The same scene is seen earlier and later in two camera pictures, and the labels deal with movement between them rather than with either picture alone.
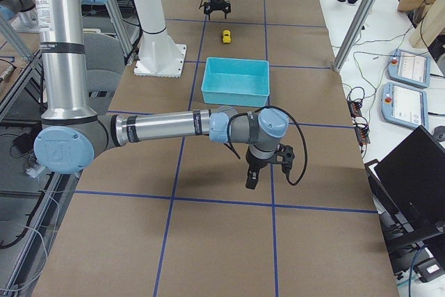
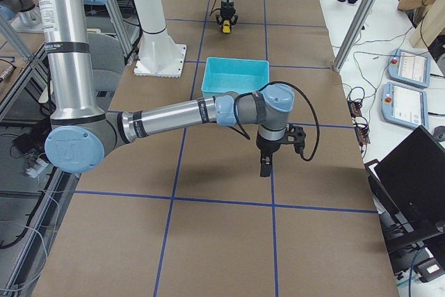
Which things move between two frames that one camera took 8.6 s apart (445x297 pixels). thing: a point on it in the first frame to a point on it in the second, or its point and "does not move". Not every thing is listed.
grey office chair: x=105 y=62 does not move
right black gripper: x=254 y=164 to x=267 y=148
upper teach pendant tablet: x=409 y=68 does not move
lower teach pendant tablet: x=403 y=105 does not move
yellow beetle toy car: x=227 y=37 to x=226 y=26
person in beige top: x=424 y=0 does not move
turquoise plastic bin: x=236 y=82 does not move
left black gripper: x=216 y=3 to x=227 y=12
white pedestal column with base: x=159 y=55 does not move
